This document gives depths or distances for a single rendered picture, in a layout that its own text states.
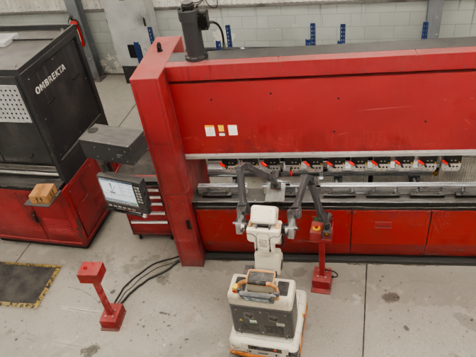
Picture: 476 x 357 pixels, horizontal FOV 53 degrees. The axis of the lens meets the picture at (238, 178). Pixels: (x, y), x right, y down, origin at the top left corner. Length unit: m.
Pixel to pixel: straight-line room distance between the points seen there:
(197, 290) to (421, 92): 2.91
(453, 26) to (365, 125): 4.41
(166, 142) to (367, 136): 1.77
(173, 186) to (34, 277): 2.17
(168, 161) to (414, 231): 2.47
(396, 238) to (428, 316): 0.78
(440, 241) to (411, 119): 1.41
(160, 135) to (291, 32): 4.65
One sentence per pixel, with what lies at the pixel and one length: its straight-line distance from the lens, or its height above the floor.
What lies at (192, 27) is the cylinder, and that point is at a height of 2.59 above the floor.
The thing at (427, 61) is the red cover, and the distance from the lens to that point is 4.07.
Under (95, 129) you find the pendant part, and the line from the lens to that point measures 4.24.
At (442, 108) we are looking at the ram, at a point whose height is 1.80.
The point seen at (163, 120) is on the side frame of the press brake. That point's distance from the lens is 4.21.
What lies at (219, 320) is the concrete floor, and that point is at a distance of 4.95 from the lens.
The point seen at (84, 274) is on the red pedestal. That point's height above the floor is 0.80.
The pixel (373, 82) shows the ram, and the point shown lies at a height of 2.07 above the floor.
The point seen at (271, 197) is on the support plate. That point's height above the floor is 1.00.
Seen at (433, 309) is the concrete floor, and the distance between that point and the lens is 5.08.
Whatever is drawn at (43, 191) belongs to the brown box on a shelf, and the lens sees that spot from 5.26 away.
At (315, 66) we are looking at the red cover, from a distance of 3.99.
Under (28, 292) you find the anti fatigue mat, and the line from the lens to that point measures 5.91.
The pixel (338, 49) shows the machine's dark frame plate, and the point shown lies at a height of 2.30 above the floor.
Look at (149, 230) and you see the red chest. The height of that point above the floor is 0.19.
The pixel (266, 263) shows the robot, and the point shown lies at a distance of 4.26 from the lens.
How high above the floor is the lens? 4.00
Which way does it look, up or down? 38 degrees down
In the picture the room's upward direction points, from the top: 8 degrees counter-clockwise
